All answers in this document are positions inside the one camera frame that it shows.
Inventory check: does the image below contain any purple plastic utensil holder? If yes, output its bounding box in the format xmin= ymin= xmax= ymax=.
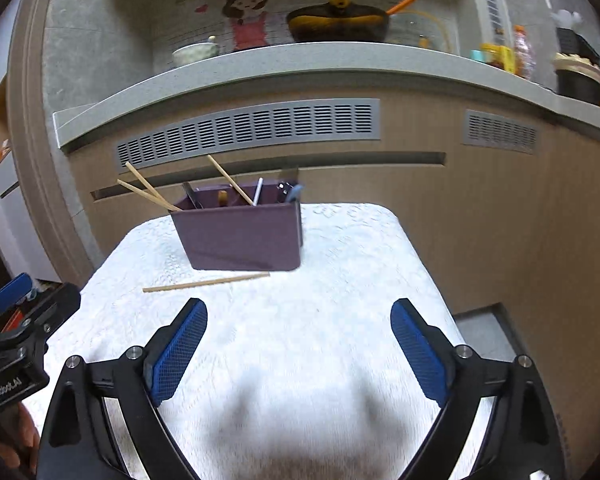
xmin=171 ymin=182 xmax=302 ymax=272

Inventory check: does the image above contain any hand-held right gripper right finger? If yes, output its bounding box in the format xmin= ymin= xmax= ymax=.
xmin=390 ymin=298 xmax=566 ymax=480

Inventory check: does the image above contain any short grey vent grille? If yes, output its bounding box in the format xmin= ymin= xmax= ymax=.
xmin=464 ymin=110 xmax=538 ymax=155

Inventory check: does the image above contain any pale ceramic bowl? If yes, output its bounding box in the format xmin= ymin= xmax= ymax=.
xmin=172 ymin=36 xmax=219 ymax=67

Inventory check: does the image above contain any clear bottle orange cap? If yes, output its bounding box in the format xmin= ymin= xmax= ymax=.
xmin=511 ymin=25 xmax=537 ymax=81

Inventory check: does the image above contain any cartoon girl wall sticker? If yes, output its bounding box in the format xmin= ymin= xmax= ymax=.
xmin=222 ymin=0 xmax=272 ymax=52

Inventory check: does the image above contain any translucent grey plastic spoon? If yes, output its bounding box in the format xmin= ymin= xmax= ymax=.
xmin=182 ymin=182 xmax=204 ymax=209

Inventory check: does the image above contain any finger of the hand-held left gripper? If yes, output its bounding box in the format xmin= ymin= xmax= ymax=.
xmin=29 ymin=282 xmax=82 ymax=335
xmin=0 ymin=272 xmax=35 ymax=312

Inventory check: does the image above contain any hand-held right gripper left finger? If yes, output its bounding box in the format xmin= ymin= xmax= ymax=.
xmin=36 ymin=298 xmax=209 ymax=480

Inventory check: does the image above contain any wooden chopstick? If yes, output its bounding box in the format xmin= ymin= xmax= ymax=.
xmin=143 ymin=272 xmax=271 ymax=293
xmin=125 ymin=161 xmax=182 ymax=212
xmin=207 ymin=155 xmax=255 ymax=207
xmin=117 ymin=179 xmax=175 ymax=211

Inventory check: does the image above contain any black box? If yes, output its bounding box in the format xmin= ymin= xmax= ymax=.
xmin=555 ymin=27 xmax=600 ymax=57

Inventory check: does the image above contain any black wok orange handle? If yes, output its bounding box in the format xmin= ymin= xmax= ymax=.
xmin=286 ymin=0 xmax=418 ymax=44

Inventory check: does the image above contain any yellow toy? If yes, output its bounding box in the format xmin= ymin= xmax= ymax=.
xmin=480 ymin=42 xmax=517 ymax=75

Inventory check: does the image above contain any black tub beige lid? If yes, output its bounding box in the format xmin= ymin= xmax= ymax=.
xmin=552 ymin=52 xmax=600 ymax=107

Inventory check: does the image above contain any white lace tablecloth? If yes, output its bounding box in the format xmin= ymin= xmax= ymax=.
xmin=17 ymin=202 xmax=486 ymax=480

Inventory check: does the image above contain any wood panel counter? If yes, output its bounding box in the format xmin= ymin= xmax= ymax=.
xmin=5 ymin=0 xmax=600 ymax=480

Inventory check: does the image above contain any person's left hand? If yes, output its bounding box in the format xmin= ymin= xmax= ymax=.
xmin=0 ymin=401 xmax=42 ymax=478

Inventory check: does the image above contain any white flower ornament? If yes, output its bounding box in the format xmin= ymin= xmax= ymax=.
xmin=545 ymin=0 xmax=586 ymax=28

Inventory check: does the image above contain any long grey vent grille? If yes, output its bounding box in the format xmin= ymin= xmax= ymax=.
xmin=116 ymin=99 xmax=381 ymax=173

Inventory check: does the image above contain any glass pot lid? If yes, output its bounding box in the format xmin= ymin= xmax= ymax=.
xmin=390 ymin=9 xmax=452 ymax=54

